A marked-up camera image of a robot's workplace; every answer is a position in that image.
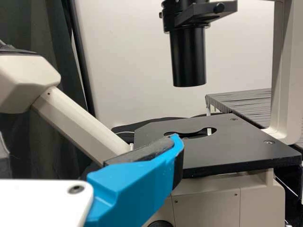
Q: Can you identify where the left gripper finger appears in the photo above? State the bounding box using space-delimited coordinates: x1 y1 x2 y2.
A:
84 133 186 227

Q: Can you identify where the cream microscope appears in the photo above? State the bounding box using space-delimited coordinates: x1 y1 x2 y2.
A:
0 0 303 227

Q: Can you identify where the black platform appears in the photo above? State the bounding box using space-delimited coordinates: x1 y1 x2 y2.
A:
205 88 273 130

